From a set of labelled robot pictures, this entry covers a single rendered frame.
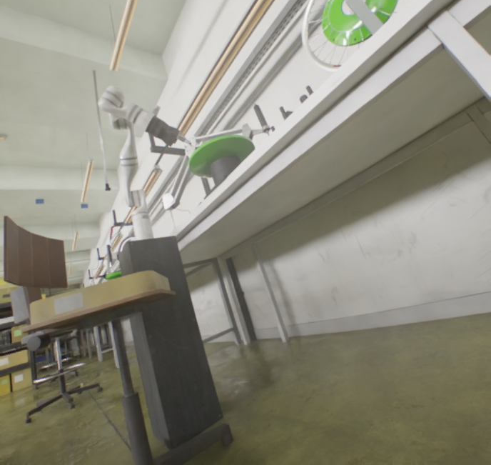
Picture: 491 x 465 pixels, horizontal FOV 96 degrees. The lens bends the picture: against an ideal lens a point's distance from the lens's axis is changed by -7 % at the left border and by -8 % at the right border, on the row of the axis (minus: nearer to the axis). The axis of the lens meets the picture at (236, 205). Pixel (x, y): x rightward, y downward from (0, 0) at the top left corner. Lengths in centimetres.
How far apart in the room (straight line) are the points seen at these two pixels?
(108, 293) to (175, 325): 52
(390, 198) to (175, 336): 136
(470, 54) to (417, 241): 109
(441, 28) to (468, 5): 6
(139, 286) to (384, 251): 137
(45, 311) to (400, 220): 162
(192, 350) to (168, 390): 18
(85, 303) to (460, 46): 105
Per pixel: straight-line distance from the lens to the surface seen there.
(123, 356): 92
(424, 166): 159
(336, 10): 131
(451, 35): 72
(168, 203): 157
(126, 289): 73
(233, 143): 101
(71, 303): 79
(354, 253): 173
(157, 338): 117
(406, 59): 73
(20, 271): 101
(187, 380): 123
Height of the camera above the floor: 49
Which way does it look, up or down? 19 degrees up
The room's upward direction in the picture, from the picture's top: 19 degrees counter-clockwise
